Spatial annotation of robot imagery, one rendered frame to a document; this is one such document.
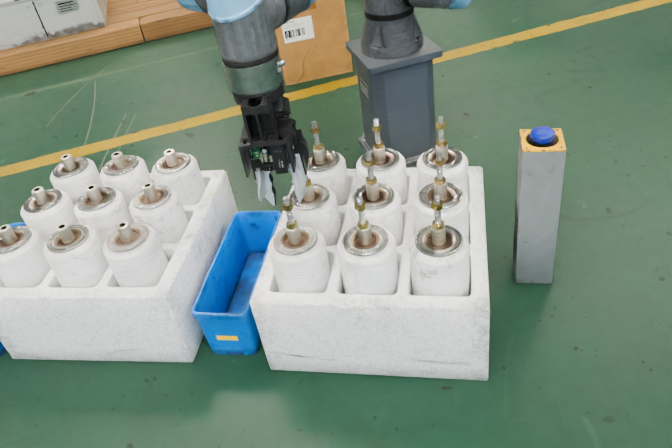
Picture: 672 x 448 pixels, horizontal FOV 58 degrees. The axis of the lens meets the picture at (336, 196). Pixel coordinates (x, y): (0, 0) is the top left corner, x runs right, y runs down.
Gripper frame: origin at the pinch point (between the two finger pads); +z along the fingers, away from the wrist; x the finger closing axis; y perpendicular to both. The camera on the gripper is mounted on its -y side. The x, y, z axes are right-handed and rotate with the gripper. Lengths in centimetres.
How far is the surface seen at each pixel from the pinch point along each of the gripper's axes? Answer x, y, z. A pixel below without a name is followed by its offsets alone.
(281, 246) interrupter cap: -2.2, 2.3, 8.9
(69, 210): -48, -18, 12
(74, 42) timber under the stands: -107, -162, 27
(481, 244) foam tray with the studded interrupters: 31.1, -1.8, 16.4
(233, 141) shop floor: -28, -78, 34
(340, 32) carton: 6, -115, 20
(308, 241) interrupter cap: 2.3, 1.7, 8.9
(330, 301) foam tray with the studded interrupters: 5.0, 8.5, 16.3
